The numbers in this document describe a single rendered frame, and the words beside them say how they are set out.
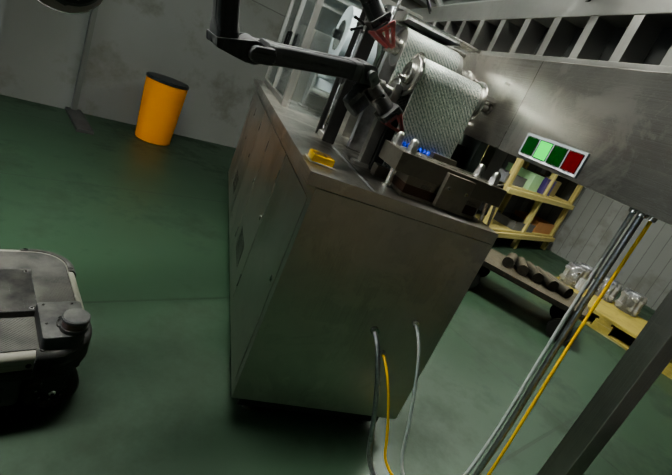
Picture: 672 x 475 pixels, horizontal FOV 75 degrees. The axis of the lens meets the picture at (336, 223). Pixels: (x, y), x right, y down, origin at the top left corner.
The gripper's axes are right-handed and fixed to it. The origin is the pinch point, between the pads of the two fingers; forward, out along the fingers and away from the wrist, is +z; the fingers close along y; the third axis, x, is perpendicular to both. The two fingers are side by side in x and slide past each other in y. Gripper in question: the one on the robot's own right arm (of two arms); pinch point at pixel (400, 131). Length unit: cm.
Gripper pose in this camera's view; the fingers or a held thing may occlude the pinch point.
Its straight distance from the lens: 150.8
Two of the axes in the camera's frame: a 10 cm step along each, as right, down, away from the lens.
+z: 5.9, 6.7, 4.5
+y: 2.3, 4.0, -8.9
